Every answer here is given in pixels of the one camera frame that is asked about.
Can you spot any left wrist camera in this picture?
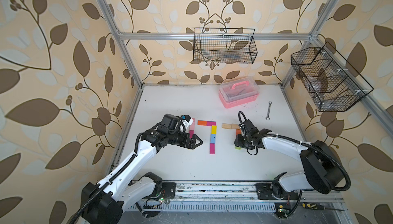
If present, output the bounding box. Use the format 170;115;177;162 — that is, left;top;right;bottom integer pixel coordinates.
180;114;192;129

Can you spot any blue block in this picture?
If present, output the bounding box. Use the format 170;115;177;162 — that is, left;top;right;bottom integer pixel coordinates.
210;134;216;144

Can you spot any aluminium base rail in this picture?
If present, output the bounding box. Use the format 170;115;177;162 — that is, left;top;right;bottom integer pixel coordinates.
88;180;344;214

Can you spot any yellow black screwdriver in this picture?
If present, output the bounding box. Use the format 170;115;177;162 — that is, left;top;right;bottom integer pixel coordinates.
302;203;343;211

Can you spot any silver wrench on table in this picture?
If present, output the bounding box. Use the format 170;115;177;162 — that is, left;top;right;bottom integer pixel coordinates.
266;101;272;120

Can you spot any black wire basket right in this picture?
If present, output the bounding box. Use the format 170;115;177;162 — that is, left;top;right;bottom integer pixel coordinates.
291;42;374;112

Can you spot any yellow block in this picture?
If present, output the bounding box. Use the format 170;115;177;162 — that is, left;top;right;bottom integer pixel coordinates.
211;125;217;135

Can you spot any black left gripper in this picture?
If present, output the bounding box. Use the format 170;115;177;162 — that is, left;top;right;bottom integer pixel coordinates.
166;130;203;150

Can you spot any black wire basket back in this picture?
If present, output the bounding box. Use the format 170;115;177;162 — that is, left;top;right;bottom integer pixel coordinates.
193;27;258;64

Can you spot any aluminium frame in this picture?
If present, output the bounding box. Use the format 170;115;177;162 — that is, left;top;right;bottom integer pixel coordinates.
96;0;393;129

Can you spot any orange block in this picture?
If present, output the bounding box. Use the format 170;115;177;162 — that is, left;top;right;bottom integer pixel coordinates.
198;120;207;126

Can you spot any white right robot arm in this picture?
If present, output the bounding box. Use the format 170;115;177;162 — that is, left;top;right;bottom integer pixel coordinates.
234;119;352;199

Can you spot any magenta slanted block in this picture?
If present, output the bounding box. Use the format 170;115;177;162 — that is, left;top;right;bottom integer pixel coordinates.
209;143;215;155

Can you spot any black wire basket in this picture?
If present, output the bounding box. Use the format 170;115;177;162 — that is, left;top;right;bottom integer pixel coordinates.
193;27;258;64
291;42;374;112

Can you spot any ridged wood block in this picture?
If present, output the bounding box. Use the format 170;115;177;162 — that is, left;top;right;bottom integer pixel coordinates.
222;123;232;129

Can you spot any dark pink block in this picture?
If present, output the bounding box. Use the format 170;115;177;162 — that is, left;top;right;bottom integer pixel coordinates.
189;130;194;139

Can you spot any pink plastic storage box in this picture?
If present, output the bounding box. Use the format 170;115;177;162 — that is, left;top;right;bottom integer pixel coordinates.
219;77;260;109

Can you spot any light pink block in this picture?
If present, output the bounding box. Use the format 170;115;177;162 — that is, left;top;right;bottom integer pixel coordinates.
189;122;195;131

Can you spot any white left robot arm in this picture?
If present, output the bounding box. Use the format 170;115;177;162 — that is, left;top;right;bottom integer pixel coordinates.
69;114;203;224

